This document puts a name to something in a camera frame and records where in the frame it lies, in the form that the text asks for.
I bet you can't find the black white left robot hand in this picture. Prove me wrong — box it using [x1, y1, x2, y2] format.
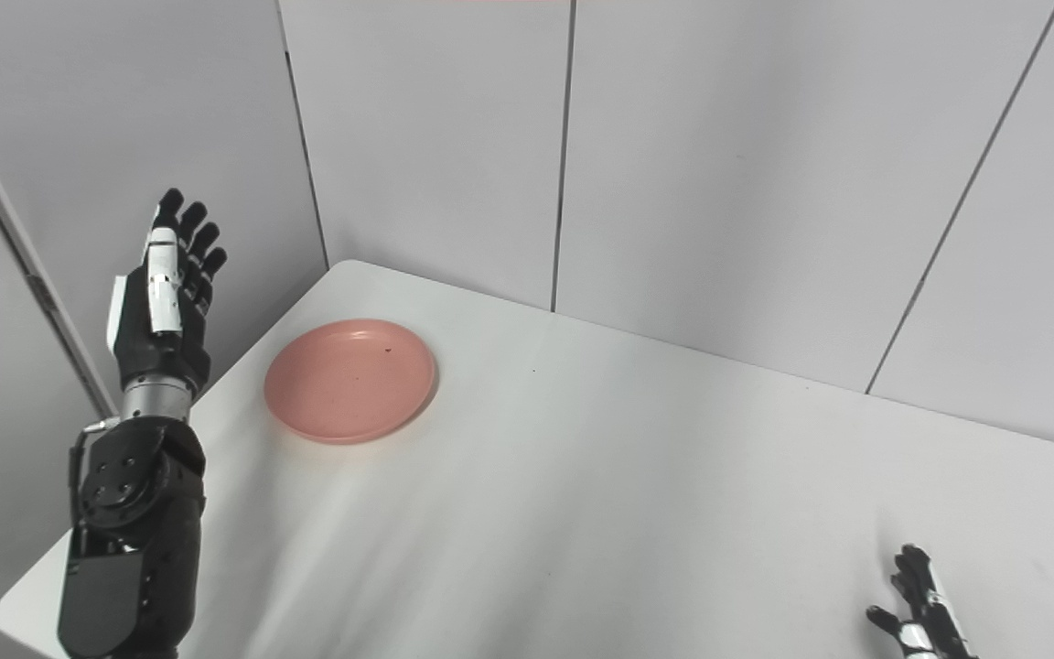
[106, 188, 228, 394]

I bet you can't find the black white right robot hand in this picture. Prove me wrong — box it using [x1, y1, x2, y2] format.
[866, 545, 981, 659]

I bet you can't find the pink round plate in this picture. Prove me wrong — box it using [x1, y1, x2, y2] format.
[263, 319, 437, 446]

